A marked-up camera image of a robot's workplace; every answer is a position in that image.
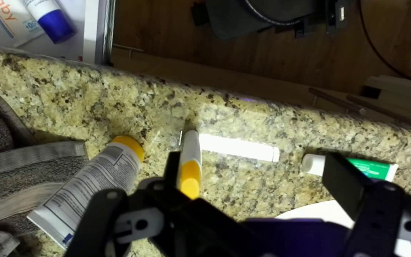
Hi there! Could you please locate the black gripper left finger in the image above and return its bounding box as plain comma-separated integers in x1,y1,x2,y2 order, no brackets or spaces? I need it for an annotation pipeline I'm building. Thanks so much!
163,150,185,191

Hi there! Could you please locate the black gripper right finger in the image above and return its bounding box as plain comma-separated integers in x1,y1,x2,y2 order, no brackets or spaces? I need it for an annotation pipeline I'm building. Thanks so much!
322,151,376,223

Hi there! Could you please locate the small white bottle yellow cap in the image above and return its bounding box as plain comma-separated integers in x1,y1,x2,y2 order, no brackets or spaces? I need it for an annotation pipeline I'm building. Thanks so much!
176,128,205,201

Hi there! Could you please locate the green toothpaste tube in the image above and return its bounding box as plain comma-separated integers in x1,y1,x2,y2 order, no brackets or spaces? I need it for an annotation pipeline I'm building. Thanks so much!
302,153,400,183

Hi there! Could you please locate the white tube yellow cap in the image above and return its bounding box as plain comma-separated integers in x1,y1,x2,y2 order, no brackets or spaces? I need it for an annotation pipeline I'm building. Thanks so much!
26,134,149,250

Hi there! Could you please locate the grey towel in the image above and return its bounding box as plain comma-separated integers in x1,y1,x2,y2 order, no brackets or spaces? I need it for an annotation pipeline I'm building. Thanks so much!
0,80,92,257

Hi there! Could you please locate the black robot cart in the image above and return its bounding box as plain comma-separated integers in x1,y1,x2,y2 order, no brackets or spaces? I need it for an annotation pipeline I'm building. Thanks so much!
190,0,355,41

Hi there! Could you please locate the white tube blue cap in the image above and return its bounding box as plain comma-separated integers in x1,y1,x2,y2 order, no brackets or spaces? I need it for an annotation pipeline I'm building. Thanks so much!
23,0,79,44

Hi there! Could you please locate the white tube orange print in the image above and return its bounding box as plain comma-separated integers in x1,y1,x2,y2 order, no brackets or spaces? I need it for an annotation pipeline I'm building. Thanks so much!
0,0,46,47

